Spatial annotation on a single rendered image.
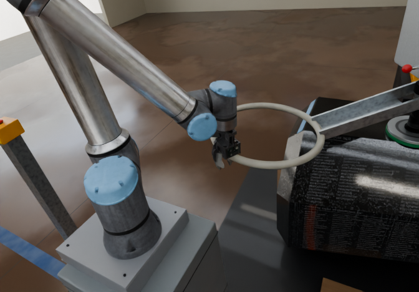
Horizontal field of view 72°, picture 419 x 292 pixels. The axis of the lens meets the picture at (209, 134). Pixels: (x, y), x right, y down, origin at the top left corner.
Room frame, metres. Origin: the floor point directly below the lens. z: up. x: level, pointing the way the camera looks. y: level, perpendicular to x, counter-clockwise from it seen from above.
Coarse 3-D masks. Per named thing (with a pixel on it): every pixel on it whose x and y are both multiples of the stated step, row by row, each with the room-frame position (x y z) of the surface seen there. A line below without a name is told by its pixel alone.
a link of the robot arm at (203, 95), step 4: (188, 92) 0.89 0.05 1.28; (192, 92) 0.89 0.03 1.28; (196, 92) 0.88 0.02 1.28; (200, 92) 0.88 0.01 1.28; (204, 92) 0.88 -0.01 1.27; (208, 92) 0.88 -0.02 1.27; (192, 96) 0.85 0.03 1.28; (196, 96) 0.86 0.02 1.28; (200, 96) 0.87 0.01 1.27; (204, 96) 0.87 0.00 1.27; (208, 96) 0.87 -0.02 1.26; (204, 100) 0.86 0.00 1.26; (208, 100) 0.86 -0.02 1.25; (208, 104) 0.85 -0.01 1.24; (212, 104) 0.85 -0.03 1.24; (208, 108) 0.85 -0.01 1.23; (212, 108) 0.85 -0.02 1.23; (212, 112) 0.86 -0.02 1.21
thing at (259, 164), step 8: (248, 104) 1.26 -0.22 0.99; (256, 104) 1.26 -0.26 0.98; (264, 104) 1.25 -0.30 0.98; (272, 104) 1.24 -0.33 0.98; (280, 104) 1.24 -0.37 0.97; (296, 112) 1.16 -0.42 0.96; (304, 112) 1.14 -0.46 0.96; (320, 128) 1.00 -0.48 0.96; (320, 136) 0.95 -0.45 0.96; (320, 144) 0.89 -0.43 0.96; (312, 152) 0.85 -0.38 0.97; (240, 160) 0.85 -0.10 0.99; (248, 160) 0.83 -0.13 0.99; (256, 160) 0.83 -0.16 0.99; (288, 160) 0.81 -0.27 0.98; (296, 160) 0.81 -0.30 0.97; (304, 160) 0.81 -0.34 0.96; (264, 168) 0.80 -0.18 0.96; (272, 168) 0.80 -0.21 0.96; (280, 168) 0.80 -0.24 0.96
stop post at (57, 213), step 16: (0, 128) 1.26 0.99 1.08; (16, 128) 1.31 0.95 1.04; (0, 144) 1.30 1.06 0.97; (16, 144) 1.29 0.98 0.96; (16, 160) 1.27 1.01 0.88; (32, 160) 1.31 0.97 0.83; (32, 176) 1.28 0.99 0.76; (32, 192) 1.30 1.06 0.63; (48, 192) 1.30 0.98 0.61; (48, 208) 1.27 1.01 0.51; (64, 208) 1.32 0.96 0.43; (64, 224) 1.28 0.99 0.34; (64, 240) 1.30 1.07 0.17
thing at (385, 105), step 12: (408, 84) 1.04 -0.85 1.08; (372, 96) 1.05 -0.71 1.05; (384, 96) 1.04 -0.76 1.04; (396, 96) 1.04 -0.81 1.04; (336, 108) 1.07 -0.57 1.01; (348, 108) 1.06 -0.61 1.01; (360, 108) 1.05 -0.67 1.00; (372, 108) 1.03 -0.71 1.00; (384, 108) 1.00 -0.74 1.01; (396, 108) 0.93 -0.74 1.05; (408, 108) 0.93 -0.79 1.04; (312, 120) 1.07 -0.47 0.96; (324, 120) 1.06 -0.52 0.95; (336, 120) 1.04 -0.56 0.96; (348, 120) 0.96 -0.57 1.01; (360, 120) 0.95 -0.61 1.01; (372, 120) 0.94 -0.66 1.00; (324, 132) 0.96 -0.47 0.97; (336, 132) 0.95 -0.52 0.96
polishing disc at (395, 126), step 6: (390, 120) 1.06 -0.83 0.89; (396, 120) 1.06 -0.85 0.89; (402, 120) 1.05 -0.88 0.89; (390, 126) 1.02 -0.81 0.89; (396, 126) 1.02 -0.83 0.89; (402, 126) 1.01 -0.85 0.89; (390, 132) 0.99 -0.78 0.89; (396, 132) 0.97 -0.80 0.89; (402, 132) 0.97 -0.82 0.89; (408, 132) 0.96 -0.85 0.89; (396, 138) 0.95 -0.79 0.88; (402, 138) 0.93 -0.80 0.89; (408, 138) 0.92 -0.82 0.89; (414, 138) 0.92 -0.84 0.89
